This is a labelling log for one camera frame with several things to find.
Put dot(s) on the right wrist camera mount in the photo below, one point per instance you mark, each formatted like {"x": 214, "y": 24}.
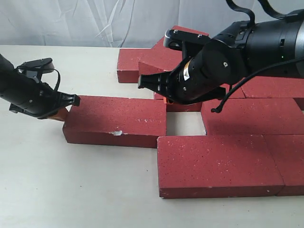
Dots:
{"x": 190, "y": 44}

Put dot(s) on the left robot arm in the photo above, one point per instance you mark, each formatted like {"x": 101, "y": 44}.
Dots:
{"x": 23, "y": 87}

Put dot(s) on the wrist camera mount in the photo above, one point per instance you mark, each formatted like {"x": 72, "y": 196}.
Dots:
{"x": 190, "y": 44}
{"x": 36, "y": 68}

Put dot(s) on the grey fabric backdrop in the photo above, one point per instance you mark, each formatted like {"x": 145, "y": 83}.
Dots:
{"x": 108, "y": 23}

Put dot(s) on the right edge red brick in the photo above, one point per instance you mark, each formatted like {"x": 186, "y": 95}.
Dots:
{"x": 274, "y": 87}

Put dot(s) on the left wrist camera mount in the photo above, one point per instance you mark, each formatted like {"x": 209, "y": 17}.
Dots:
{"x": 36, "y": 68}

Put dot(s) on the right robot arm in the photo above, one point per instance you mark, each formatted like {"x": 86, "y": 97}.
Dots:
{"x": 272, "y": 48}

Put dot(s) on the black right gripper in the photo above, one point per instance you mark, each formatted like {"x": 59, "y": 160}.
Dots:
{"x": 216, "y": 64}

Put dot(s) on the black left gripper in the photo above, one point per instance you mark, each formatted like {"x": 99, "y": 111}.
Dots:
{"x": 31, "y": 96}

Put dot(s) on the chipped red brick white spot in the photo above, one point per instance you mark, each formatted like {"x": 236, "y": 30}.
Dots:
{"x": 117, "y": 121}

